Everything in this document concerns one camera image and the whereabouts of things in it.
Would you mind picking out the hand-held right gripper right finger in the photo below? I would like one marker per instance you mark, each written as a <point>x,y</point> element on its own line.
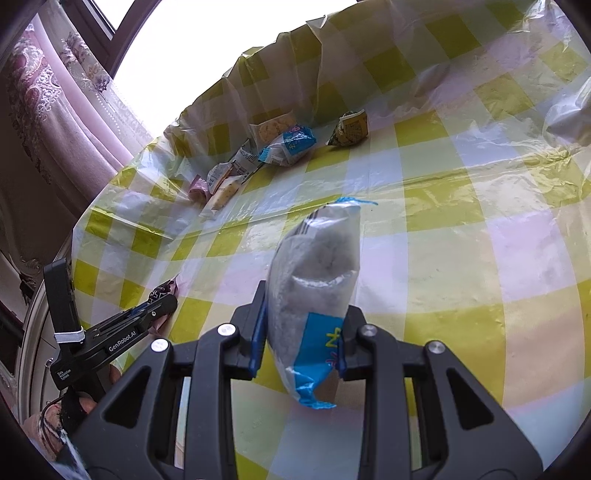
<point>355,332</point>

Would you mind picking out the dark snack packet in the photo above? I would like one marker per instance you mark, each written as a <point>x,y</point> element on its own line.
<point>161,290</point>

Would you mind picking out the crumpled clear plastic bag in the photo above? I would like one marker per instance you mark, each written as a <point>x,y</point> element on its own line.
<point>570,115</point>

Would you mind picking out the small yellow triangular packet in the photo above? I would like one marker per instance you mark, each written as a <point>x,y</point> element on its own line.
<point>351,129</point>

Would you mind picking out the beige cracker packet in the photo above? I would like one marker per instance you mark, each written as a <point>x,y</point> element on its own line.
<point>272,125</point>

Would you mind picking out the clear cream cake packet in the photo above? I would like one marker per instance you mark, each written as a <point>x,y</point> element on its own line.
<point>221,196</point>

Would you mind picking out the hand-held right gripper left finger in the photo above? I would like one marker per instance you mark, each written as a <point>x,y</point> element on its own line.
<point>256,332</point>

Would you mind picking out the person's left hand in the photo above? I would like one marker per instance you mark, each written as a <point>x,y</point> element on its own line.
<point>114,374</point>

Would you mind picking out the lace sheer curtain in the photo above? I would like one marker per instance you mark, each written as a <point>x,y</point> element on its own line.
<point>108,97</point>

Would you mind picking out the clear blue-ended snack packet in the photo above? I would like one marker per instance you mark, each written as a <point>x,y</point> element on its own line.
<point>314,258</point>
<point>293,145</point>

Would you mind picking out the white carved furniture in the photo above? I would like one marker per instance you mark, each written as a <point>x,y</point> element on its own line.
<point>32,295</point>

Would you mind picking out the white black-printed snack packet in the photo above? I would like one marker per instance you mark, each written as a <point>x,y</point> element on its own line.
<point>242,161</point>

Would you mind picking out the dark window frame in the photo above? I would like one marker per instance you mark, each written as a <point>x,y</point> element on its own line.
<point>92,27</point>

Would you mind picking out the pink snack packet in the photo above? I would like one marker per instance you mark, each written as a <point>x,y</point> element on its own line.
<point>198,188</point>

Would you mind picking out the yellow checked plastic tablecloth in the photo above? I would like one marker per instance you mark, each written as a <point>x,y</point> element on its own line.
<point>461,258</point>

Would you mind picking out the person's left forearm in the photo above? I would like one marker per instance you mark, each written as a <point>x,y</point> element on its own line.
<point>39,429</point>

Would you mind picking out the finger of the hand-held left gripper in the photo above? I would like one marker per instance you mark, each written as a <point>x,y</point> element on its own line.
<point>136,312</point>
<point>159,310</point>

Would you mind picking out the patterned drape curtain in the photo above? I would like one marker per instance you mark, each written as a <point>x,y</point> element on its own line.
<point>41,92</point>

